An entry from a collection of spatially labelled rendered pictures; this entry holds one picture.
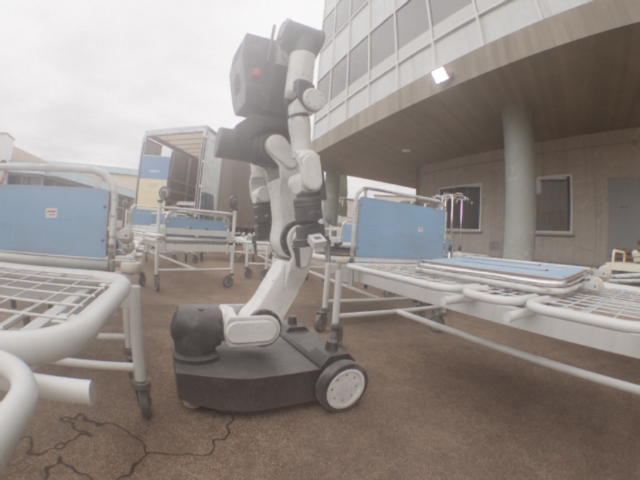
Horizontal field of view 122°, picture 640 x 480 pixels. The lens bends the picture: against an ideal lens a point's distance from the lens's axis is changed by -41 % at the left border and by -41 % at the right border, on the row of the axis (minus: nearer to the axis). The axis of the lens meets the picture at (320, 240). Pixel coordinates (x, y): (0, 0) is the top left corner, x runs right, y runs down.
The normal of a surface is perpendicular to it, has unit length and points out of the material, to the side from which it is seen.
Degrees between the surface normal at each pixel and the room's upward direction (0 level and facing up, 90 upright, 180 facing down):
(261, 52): 90
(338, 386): 90
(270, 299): 90
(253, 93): 115
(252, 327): 90
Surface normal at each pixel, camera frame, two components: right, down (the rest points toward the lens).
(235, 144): 0.43, 0.43
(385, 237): 0.40, 0.04
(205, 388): 0.17, 0.03
